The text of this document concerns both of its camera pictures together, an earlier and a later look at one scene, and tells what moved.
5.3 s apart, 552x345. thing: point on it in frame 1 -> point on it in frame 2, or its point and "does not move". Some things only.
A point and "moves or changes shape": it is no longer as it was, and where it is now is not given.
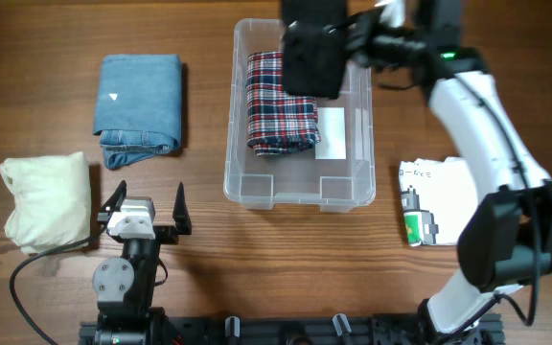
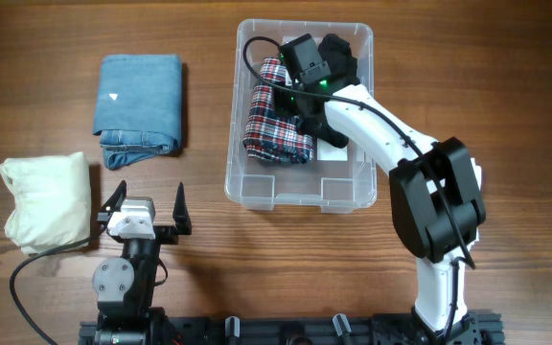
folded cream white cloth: x=53 y=200 does not move
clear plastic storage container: x=337 y=173 does not move
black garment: x=313 y=50 -> x=344 y=73
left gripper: x=170 y=234 does not move
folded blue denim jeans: x=138 y=107 does not move
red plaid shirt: x=277 y=122 moves or changes shape
